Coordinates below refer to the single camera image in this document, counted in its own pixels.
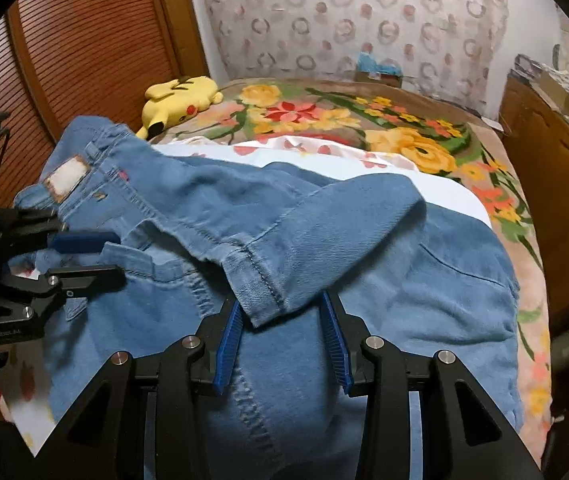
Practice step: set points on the white strawberry print sheet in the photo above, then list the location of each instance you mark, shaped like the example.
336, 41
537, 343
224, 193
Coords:
439, 195

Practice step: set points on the blue cloth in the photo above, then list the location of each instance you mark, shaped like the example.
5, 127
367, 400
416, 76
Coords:
377, 62

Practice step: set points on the blue denim pants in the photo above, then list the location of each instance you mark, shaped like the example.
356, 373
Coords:
364, 260

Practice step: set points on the patterned storage box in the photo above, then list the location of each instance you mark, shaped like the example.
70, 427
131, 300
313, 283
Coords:
564, 87

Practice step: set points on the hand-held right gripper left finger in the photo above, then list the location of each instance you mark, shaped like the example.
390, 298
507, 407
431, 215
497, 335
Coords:
229, 345

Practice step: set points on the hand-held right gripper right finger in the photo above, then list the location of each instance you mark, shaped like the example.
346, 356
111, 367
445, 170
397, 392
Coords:
337, 340

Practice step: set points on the wooden sideboard cabinet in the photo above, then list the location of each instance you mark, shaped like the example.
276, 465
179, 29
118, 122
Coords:
549, 185

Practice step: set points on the yellow plush toy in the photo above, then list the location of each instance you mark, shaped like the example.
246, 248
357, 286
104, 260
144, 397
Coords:
179, 100

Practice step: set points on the wooden slatted wardrobe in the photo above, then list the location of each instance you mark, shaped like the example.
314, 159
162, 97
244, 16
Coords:
89, 35

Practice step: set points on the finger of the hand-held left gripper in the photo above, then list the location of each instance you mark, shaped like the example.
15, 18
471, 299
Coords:
84, 241
89, 280

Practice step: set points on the sheer circle pattern curtain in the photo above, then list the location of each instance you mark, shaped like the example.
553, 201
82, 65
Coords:
339, 10

